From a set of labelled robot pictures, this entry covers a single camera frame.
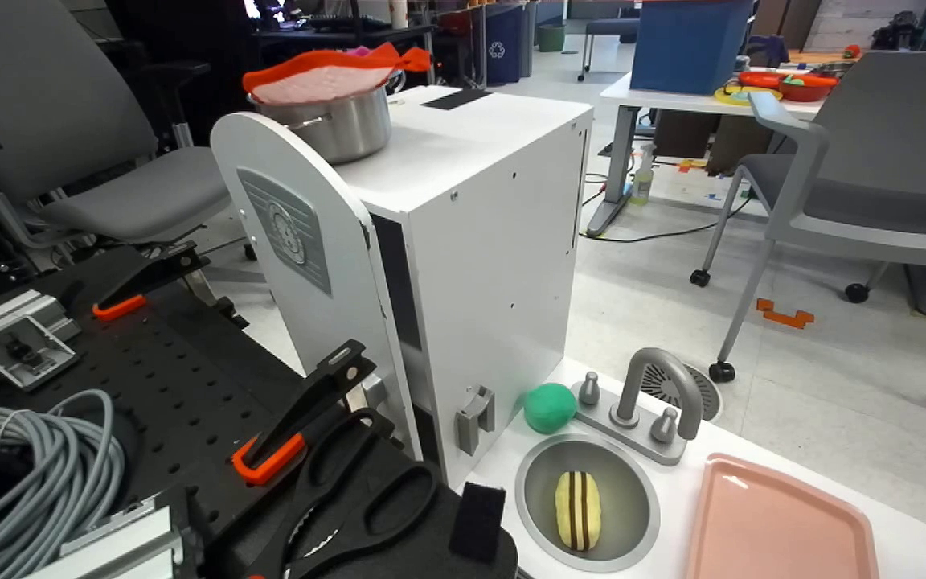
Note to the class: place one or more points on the grey office chair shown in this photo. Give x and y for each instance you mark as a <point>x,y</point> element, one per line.
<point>69,121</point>

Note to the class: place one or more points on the grey toy tap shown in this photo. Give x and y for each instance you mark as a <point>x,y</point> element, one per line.
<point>656,374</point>

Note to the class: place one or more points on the striped yellow toy bread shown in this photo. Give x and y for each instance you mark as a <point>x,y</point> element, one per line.
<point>577,511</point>

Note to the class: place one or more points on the spray bottle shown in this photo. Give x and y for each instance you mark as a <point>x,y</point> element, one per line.
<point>643,183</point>

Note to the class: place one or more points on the steel pot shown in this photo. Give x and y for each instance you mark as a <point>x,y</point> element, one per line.
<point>346,125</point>

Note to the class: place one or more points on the white table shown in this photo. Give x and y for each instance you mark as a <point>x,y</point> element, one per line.
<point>672,100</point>

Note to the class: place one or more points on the black foam block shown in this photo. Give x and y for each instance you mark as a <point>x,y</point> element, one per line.
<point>477,523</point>

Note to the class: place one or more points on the green waste bin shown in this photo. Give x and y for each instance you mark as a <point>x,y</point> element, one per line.
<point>551,38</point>

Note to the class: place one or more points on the grey toy sink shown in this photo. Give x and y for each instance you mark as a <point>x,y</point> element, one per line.
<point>624,498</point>

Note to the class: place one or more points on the white toy kitchen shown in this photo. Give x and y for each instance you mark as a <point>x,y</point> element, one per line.
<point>479,241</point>

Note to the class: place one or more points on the black clamp with orange tips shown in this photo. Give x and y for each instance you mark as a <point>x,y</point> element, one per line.
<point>153,277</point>
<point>310,402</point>

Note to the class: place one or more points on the yellow plate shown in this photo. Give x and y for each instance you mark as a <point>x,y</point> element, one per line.
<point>732,96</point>

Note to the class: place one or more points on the blue recycling bin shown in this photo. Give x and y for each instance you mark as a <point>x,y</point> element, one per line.
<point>503,44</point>

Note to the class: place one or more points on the orange and pink cloth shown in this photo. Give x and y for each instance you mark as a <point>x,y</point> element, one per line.
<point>318,76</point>

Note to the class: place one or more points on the black tape patch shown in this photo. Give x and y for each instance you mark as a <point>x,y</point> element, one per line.
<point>455,98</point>

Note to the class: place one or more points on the blue storage bin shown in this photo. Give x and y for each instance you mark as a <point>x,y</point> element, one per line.
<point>688,48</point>

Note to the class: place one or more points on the red bowl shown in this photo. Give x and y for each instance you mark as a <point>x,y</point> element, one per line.
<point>801,87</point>

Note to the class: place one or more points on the grey chair on casters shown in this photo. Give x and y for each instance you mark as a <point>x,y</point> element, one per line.
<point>889,161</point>

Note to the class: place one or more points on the large black spring clamp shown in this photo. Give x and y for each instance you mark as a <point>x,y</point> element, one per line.
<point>366,515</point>

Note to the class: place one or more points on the green ball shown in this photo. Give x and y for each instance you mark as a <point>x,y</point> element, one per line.
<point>550,408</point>

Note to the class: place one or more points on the orange floor tape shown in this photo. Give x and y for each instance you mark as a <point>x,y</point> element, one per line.
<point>784,315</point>

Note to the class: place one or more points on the pink tray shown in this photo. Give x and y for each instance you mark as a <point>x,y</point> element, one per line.
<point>776,531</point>

